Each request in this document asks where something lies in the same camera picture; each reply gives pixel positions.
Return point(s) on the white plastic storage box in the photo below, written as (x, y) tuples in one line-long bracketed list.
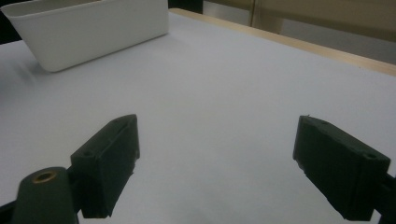
[(93, 34)]

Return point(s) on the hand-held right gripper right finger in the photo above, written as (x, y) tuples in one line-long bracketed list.
[(339, 168)]

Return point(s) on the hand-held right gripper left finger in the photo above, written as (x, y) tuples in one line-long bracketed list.
[(104, 165)]

